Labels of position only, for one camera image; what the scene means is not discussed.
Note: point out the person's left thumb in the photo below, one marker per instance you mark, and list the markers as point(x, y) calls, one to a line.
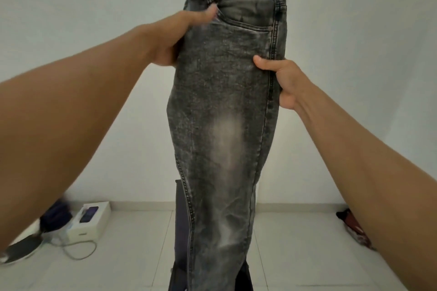
point(199, 16)

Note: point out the white clothes iron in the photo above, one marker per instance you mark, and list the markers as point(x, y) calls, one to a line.
point(22, 248)

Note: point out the person's right thumb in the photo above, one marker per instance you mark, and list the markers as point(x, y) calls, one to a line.
point(268, 63)

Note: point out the white cardboard box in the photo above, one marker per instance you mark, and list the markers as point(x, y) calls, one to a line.
point(89, 221)

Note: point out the dark blue garment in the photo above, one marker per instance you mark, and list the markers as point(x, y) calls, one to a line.
point(181, 232)

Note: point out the person's right hand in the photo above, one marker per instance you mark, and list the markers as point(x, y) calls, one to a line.
point(286, 79)

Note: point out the red patterned cloth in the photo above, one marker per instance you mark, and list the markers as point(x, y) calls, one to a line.
point(355, 229)

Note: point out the person's left hand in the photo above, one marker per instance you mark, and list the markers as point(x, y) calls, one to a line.
point(170, 36)

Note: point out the person's right forearm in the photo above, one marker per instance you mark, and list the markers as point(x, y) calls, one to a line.
point(368, 178)

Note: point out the dark blue cloth bundle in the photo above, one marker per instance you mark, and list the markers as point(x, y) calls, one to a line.
point(56, 215)

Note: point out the person's left forearm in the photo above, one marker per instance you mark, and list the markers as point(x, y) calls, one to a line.
point(65, 120)

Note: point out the grey washed denim jeans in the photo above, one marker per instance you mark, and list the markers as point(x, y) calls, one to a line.
point(225, 123)

